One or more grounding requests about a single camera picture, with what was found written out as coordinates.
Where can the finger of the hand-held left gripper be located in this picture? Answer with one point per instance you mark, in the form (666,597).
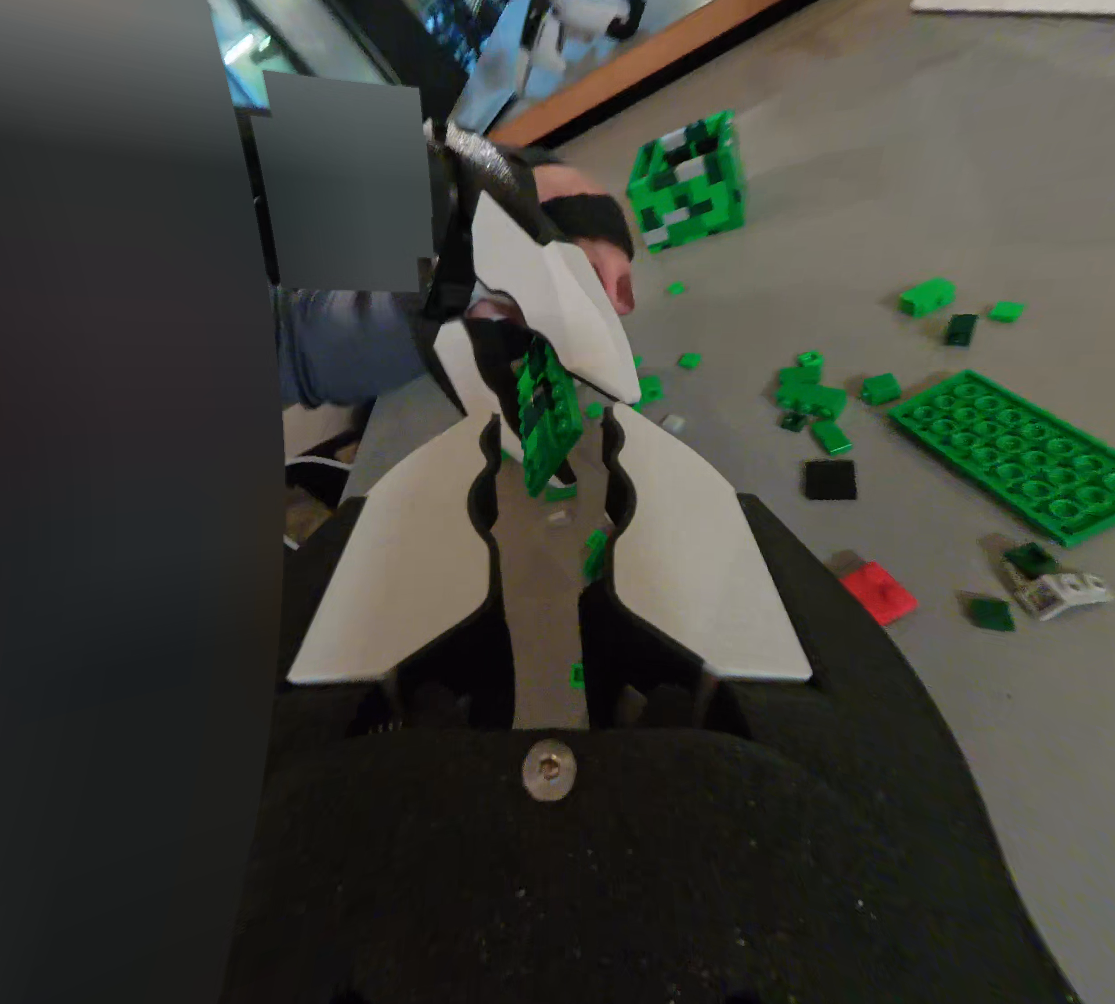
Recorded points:
(453,359)
(557,298)

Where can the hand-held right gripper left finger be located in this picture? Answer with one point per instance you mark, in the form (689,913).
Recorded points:
(409,560)

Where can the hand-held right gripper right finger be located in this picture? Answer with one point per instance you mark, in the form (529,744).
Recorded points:
(697,568)

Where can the green brick plate assembly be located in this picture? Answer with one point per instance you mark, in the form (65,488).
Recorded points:
(549,420)

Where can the grey desk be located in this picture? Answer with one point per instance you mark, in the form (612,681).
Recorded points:
(871,150)

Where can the person's left hand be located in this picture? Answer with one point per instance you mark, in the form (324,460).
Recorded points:
(610,272)

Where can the person's blue jeans leg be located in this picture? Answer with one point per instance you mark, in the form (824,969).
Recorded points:
(348,351)

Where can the green brick cube model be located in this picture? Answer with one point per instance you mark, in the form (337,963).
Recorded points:
(649,194)

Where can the small brown tile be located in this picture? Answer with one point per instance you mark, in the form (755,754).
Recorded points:
(843,561)

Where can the small white tile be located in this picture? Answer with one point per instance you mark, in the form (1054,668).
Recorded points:
(673,423)

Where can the black square tile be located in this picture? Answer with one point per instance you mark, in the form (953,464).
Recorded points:
(829,480)

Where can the large red brick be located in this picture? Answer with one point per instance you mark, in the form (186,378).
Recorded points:
(880,595)

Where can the black cabinet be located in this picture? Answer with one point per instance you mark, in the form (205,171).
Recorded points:
(401,54)

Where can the scattered small green bricks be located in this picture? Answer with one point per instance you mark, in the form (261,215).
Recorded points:
(810,394)

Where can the black and white device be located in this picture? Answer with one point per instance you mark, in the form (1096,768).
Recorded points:
(592,2)

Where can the large green studded baseplate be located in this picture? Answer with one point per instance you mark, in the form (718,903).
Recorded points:
(1002,455)

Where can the white printed brick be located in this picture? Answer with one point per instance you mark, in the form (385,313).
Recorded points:
(1058,593)

